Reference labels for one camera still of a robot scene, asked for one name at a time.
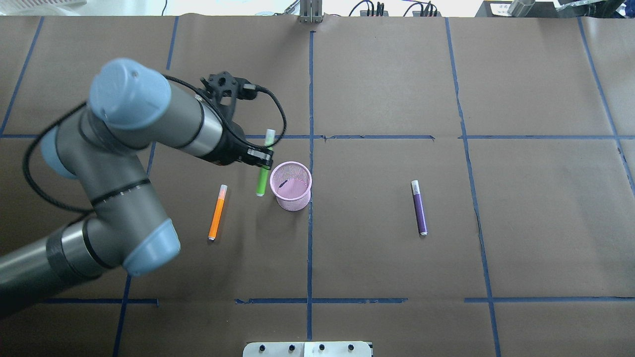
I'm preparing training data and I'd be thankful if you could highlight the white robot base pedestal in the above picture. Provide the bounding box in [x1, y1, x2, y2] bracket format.
[242, 341, 374, 357]

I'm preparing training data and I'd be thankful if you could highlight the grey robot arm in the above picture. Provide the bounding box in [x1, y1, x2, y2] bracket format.
[0, 58, 282, 318]

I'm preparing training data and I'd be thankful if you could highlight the purple marker pen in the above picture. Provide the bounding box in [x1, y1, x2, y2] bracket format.
[411, 180, 428, 237]

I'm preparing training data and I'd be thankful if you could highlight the silver metal cup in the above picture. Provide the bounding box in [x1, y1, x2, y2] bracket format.
[507, 0, 536, 18]

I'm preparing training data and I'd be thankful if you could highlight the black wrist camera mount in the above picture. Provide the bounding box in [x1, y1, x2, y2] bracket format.
[199, 71, 258, 108]

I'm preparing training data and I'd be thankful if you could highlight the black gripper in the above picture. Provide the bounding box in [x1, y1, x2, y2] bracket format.
[211, 122, 273, 170]

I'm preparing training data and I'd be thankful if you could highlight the aluminium frame post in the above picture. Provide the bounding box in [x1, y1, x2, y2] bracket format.
[299, 0, 323, 23]

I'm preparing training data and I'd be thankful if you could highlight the green marker pen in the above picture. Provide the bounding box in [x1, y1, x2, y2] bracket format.
[255, 129, 276, 197]

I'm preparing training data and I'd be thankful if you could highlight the orange marker pen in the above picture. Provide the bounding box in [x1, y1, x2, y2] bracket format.
[208, 184, 228, 241]

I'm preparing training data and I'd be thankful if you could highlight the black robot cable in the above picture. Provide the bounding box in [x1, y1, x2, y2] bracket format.
[161, 74, 288, 149]

